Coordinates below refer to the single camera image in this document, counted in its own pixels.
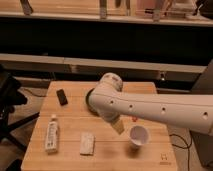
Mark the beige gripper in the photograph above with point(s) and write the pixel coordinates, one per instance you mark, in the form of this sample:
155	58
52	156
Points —
118	125

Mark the small black rectangular block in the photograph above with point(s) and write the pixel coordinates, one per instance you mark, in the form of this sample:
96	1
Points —
61	97

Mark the long wooden bench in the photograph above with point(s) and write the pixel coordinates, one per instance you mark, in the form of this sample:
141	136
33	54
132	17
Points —
141	70

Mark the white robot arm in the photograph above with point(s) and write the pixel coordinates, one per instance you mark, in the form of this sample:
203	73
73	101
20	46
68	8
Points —
107	99

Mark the white rectangular sponge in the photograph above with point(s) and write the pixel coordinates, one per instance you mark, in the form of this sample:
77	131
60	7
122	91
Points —
87	143

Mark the black office chair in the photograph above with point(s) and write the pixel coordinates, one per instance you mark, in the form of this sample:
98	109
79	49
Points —
9	97

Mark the orange carrot toy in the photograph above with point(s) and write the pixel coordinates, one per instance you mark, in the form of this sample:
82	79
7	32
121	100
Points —
134	119

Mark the white tube bottle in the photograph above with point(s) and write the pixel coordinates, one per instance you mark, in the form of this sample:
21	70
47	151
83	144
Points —
51	140

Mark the green bowl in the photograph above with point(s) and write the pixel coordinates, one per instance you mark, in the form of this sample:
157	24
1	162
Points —
90	108

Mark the white ceramic cup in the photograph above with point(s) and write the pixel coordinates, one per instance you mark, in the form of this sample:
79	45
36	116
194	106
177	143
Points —
138	136

